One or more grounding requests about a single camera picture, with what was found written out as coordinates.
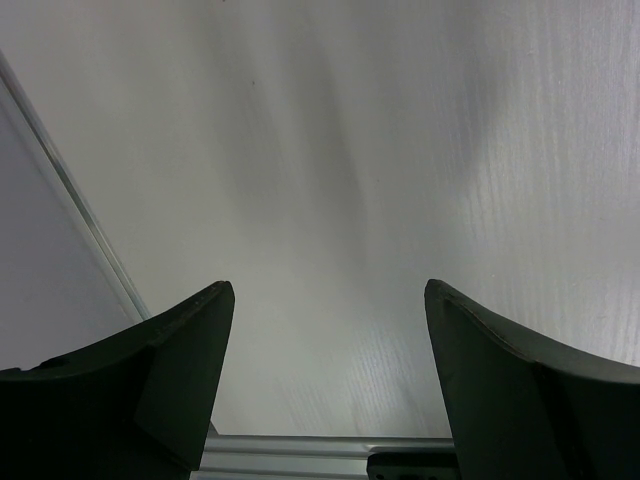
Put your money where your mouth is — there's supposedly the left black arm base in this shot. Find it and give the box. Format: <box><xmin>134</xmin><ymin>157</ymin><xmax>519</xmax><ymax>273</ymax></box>
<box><xmin>366</xmin><ymin>451</ymin><xmax>461</xmax><ymax>480</ymax></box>

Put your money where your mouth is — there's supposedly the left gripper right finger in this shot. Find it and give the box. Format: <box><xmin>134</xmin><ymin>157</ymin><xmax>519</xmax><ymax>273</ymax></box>
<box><xmin>424</xmin><ymin>279</ymin><xmax>639</xmax><ymax>479</ymax></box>

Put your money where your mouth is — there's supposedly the aluminium mounting rail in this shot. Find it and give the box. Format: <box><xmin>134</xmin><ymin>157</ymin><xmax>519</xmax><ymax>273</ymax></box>
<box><xmin>0</xmin><ymin>49</ymin><xmax>459</xmax><ymax>480</ymax></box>

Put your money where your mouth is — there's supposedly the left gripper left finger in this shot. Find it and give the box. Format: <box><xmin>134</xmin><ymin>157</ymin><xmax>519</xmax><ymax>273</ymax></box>
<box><xmin>1</xmin><ymin>281</ymin><xmax>235</xmax><ymax>479</ymax></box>

